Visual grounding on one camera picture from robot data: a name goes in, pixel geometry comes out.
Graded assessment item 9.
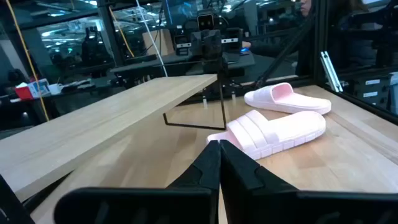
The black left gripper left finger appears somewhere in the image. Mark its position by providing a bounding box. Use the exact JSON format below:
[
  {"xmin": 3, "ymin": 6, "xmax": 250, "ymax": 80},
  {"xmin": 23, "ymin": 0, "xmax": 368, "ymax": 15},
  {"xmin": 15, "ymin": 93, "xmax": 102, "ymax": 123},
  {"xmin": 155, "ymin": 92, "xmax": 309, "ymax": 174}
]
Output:
[{"xmin": 53, "ymin": 139, "xmax": 222, "ymax": 224}]

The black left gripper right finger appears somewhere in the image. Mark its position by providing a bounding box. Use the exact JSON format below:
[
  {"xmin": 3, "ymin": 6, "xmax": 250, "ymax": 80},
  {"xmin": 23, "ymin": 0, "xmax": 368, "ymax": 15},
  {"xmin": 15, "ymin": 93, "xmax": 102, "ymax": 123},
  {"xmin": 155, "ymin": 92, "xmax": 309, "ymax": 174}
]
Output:
[{"xmin": 219, "ymin": 139, "xmax": 398, "ymax": 224}]

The pink rubber slide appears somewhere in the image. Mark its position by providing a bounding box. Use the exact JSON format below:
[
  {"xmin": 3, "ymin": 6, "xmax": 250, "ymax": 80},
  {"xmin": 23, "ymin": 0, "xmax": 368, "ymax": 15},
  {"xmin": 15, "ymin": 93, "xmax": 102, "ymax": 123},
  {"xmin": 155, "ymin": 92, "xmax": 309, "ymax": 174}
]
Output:
[
  {"xmin": 206, "ymin": 109, "xmax": 326, "ymax": 161},
  {"xmin": 244, "ymin": 82, "xmax": 332, "ymax": 115}
]

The cardboard box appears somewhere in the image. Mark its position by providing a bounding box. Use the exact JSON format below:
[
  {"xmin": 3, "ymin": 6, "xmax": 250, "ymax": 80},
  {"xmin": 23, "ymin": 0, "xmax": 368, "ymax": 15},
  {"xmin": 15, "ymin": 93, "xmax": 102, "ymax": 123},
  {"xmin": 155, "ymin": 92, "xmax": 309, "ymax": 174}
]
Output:
[{"xmin": 142, "ymin": 29, "xmax": 175, "ymax": 57}]

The person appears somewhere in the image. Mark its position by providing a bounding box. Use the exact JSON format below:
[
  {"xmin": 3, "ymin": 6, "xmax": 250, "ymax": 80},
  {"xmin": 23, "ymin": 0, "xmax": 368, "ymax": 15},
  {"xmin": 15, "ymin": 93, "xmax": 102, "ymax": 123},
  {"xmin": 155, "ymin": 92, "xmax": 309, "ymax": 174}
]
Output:
[{"xmin": 242, "ymin": 0, "xmax": 398, "ymax": 77}]

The white mug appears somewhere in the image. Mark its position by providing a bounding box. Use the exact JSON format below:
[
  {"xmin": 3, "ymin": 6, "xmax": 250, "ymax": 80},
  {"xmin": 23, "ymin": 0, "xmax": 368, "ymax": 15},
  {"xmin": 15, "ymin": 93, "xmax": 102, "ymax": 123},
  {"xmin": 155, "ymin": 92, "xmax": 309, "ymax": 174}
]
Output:
[{"xmin": 48, "ymin": 83, "xmax": 64, "ymax": 95}]

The white and blue box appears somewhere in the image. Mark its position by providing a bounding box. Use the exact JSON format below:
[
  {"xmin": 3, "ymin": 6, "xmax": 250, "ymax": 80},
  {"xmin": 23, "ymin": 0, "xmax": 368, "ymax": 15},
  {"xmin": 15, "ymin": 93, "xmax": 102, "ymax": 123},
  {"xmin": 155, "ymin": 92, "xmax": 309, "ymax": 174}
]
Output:
[{"xmin": 27, "ymin": 78, "xmax": 51, "ymax": 99}]

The red box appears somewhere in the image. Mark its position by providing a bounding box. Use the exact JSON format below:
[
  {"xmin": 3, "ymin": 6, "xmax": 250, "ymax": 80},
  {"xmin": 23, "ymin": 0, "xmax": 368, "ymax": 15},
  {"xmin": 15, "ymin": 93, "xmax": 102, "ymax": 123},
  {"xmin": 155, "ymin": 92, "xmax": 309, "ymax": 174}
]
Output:
[{"xmin": 14, "ymin": 85, "xmax": 34, "ymax": 101}]

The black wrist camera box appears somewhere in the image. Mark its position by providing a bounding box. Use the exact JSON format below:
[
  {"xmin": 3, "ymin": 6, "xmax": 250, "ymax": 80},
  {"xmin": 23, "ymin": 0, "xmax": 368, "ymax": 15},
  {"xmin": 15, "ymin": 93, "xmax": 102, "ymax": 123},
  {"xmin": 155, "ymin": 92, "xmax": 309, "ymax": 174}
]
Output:
[{"xmin": 197, "ymin": 12, "xmax": 215, "ymax": 31}]

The white cable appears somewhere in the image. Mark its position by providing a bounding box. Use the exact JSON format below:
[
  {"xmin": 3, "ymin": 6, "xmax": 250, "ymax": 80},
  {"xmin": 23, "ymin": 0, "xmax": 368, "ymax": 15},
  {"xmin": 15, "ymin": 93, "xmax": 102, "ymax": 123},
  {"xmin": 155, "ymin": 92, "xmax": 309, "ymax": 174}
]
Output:
[{"xmin": 136, "ymin": 0, "xmax": 169, "ymax": 78}]

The yellow cable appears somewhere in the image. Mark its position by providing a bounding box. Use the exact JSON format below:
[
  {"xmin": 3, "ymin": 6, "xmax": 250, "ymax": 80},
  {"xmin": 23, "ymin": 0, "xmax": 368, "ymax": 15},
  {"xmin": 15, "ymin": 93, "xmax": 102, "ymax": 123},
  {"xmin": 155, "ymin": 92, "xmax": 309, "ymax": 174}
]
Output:
[
  {"xmin": 5, "ymin": 0, "xmax": 50, "ymax": 122},
  {"xmin": 108, "ymin": 6, "xmax": 135, "ymax": 58}
]

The wooden shelf with black frame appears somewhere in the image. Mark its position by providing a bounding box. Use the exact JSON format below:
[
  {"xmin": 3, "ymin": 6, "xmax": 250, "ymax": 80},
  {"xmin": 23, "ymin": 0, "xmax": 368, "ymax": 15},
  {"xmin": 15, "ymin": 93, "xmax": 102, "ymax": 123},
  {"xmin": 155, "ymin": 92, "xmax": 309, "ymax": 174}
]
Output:
[{"xmin": 0, "ymin": 73, "xmax": 228, "ymax": 203}]

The silver metal bracket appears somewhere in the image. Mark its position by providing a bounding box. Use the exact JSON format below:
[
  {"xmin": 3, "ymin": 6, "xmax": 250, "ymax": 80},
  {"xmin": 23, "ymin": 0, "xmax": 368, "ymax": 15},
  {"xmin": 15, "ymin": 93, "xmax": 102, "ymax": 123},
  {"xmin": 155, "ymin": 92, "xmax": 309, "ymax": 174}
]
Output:
[{"xmin": 320, "ymin": 50, "xmax": 344, "ymax": 93}]

